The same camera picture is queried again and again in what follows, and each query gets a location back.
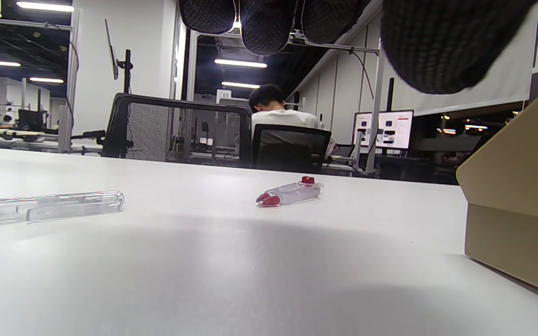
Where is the person's left hand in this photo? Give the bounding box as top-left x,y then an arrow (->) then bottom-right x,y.
178,0 -> 538,94

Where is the kraft and frosted pencil case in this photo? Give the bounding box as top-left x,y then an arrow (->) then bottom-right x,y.
456,70 -> 538,302

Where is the clear pen with red tip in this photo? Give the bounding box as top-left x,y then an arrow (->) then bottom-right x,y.
256,176 -> 325,208

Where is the clear transparent pen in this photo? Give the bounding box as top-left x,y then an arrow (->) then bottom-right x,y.
0,190 -> 125,230

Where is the monitor on black arm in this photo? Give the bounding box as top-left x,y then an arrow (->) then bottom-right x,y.
105,19 -> 134,95

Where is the lit computer monitor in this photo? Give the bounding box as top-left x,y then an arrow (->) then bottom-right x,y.
353,110 -> 415,151

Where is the black swivel office chair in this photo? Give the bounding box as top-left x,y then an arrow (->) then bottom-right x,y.
252,124 -> 333,174

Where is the black mesh chair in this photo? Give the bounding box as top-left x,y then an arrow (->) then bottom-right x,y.
71,93 -> 254,167

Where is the aluminium frame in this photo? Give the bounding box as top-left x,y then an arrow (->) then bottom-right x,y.
185,28 -> 386,176

